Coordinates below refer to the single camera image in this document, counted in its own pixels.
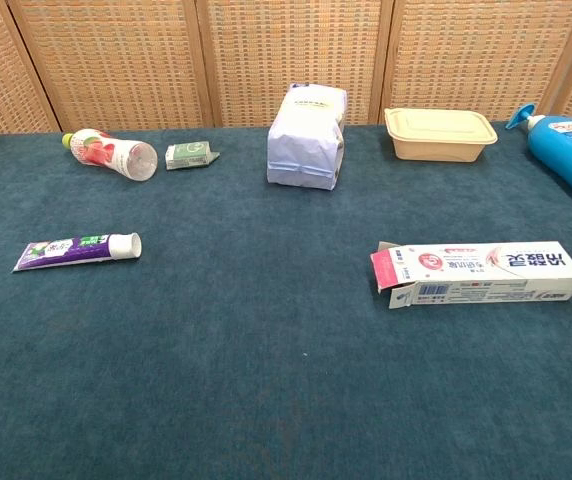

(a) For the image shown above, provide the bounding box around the white pink toothpaste box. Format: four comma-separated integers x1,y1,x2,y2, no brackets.
369,240,572,311

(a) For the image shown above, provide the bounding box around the purple toothpaste tube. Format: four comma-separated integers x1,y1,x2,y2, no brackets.
12,232,143,274

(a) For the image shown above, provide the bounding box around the white paper bag package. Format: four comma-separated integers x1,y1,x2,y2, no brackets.
266,82,347,191

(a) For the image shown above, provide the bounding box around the teal table mat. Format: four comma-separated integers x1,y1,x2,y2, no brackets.
0,119,572,480

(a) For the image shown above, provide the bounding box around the small green carton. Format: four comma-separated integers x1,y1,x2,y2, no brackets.
165,141,221,171

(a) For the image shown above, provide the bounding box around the beige lidded food container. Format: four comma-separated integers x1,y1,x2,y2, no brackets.
384,107,499,163

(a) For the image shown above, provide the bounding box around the plastic bottle pink label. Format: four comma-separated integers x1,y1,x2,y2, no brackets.
61,128,159,182

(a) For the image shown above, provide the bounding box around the woven bamboo folding screen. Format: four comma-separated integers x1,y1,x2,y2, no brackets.
0,0,572,137

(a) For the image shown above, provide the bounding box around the blue pump lotion bottle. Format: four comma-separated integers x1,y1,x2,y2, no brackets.
506,103,572,211

